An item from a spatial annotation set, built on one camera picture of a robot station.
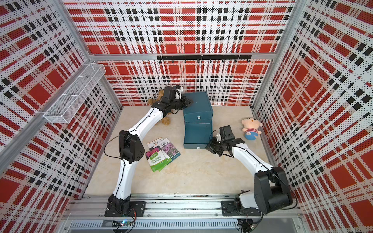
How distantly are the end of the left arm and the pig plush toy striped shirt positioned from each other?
47 centimetres

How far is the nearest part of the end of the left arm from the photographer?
72 cm

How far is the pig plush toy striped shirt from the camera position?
3.22ft
